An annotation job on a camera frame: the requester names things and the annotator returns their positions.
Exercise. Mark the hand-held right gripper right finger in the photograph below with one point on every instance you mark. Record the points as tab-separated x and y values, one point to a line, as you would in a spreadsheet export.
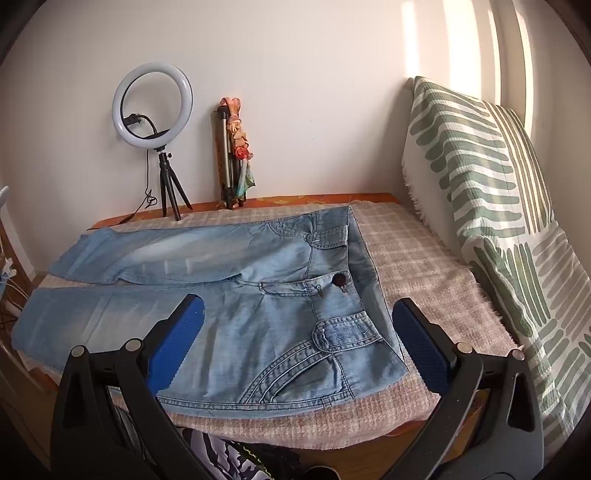
422	350

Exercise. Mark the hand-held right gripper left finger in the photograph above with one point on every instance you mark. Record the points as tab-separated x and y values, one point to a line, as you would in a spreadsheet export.
178	341

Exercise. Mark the light blue denim pants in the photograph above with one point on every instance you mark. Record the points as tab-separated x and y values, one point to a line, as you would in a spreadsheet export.
277	323

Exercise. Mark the pink checked blanket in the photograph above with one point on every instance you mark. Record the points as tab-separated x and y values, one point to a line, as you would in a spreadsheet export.
415	263

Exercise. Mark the black mini tripod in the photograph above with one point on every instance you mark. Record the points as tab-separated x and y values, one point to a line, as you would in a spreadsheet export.
164	170

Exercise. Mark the green white patterned pillows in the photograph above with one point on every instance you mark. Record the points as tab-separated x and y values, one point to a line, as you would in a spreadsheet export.
485	184

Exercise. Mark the folded silver tripod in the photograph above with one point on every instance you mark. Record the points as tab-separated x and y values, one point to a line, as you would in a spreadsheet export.
225	157

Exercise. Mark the colourful floral scarf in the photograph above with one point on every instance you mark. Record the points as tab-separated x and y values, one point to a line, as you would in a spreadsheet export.
238	134

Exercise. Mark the white gooseneck lamp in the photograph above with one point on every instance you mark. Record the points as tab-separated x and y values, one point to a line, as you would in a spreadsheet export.
3	196

